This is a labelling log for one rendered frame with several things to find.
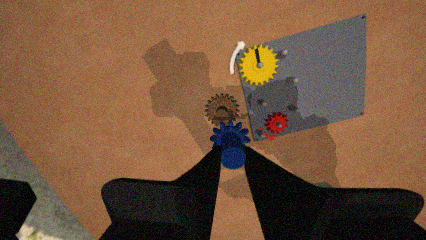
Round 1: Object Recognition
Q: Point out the grey metal board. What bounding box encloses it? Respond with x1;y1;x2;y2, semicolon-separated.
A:
239;13;367;142

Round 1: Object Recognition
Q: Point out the red gear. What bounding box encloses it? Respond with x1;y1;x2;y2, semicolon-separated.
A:
265;112;289;134

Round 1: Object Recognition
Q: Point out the blue gear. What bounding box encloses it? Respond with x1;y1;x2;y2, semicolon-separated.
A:
210;119;251;170

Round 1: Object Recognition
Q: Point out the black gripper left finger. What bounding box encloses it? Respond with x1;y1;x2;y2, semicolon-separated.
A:
101;145;221;240

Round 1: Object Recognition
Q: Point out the brown gear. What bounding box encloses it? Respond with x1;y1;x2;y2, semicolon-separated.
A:
205;93;239;127

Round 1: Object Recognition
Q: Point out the yellow gear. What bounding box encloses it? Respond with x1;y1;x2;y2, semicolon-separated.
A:
238;44;279;86

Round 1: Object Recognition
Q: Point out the white curved arrow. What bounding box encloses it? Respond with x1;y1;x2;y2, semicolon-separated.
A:
230;42;245;74

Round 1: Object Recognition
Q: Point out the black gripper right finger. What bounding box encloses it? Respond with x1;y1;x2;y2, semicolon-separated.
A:
244;146;424;240

